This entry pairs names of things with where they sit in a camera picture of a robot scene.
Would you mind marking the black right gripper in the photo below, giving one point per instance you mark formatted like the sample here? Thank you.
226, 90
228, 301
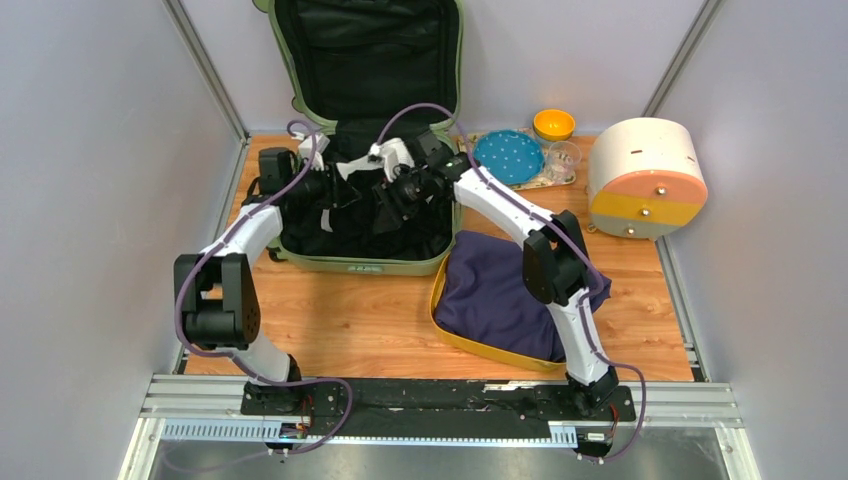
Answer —
393, 205

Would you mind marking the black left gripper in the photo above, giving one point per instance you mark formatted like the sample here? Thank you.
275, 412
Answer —
331, 196

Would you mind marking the black garment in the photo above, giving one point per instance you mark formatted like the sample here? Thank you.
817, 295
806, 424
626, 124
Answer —
423, 237

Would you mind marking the green hard-shell suitcase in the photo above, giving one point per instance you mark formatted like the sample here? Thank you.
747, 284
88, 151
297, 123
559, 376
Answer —
361, 68

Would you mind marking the navy blue garment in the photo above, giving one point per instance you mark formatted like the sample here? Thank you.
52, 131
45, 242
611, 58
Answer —
485, 299

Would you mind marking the yellow plastic basin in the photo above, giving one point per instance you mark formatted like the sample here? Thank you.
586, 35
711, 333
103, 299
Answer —
476, 348

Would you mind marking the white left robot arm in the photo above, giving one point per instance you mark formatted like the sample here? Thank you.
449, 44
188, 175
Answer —
217, 312

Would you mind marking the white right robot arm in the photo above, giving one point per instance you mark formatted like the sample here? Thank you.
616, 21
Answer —
556, 269

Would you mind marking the white garment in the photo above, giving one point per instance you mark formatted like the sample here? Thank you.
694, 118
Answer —
361, 166

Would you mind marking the blue polka dot plate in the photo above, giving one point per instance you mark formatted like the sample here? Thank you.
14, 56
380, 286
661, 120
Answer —
512, 157

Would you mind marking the small yellow bowl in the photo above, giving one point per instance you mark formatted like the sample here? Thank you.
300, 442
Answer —
554, 125

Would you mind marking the clear drinking glass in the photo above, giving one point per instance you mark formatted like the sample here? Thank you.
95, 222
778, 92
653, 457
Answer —
562, 159

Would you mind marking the white and orange drawer cabinet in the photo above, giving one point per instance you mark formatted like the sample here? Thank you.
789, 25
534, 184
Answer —
644, 179

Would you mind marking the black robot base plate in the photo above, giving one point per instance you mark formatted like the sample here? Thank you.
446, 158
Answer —
441, 409

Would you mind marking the aluminium frame rail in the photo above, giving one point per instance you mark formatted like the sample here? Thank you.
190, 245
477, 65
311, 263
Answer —
207, 407

